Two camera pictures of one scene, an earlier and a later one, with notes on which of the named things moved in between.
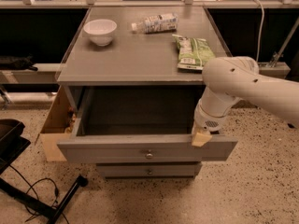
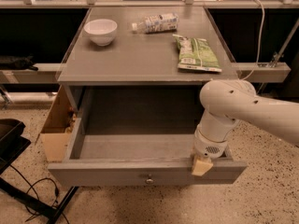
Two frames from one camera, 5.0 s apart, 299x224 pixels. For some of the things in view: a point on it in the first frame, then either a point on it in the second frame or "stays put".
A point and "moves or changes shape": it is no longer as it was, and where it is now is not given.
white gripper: (206, 120) -> (207, 147)
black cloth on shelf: (10, 63) stays put
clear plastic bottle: (157, 23) stays put
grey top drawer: (137, 124) moves or changes shape
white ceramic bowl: (100, 31) stays put
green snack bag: (192, 54) stays put
